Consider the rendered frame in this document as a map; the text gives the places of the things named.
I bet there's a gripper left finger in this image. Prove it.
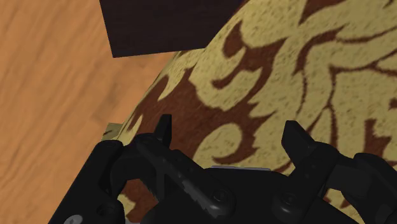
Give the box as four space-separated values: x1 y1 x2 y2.
48 114 237 224

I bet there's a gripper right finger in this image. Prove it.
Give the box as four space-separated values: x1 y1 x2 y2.
272 120 397 224

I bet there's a yellow brown patterned sofa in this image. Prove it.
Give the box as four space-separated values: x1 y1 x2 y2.
102 0 397 224

